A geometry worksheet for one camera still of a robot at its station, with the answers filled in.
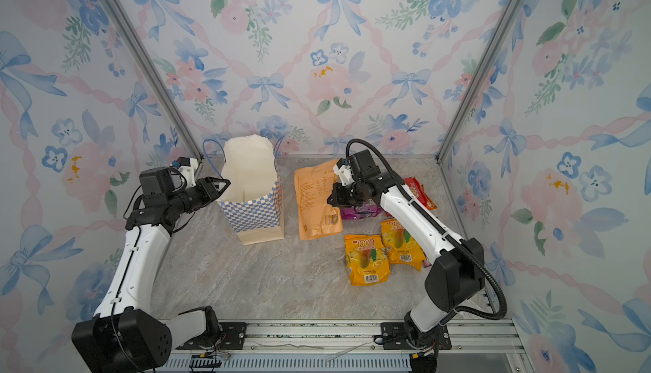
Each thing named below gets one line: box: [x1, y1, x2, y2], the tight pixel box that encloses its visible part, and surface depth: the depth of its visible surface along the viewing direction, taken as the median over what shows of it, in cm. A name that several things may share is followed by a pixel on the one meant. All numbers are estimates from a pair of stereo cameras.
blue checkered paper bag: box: [216, 133, 284, 245], surface depth 85 cm
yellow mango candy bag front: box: [344, 233, 391, 287], surface depth 86 cm
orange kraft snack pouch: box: [294, 158, 343, 240], surface depth 83 cm
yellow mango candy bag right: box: [380, 217, 427, 272], surface depth 90 cm
